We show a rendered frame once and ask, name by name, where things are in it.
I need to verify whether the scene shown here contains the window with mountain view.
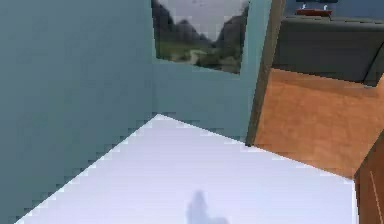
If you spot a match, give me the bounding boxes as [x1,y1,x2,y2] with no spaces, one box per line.
[150,0,250,75]

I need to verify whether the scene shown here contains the dark grey sofa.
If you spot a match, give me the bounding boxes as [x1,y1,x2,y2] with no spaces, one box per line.
[272,14,384,88]

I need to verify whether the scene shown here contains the red flat object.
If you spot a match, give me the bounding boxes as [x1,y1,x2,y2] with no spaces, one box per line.
[295,8,333,18]

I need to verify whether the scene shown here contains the brown wooden room door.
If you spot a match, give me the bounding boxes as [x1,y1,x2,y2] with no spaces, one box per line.
[353,130,384,224]

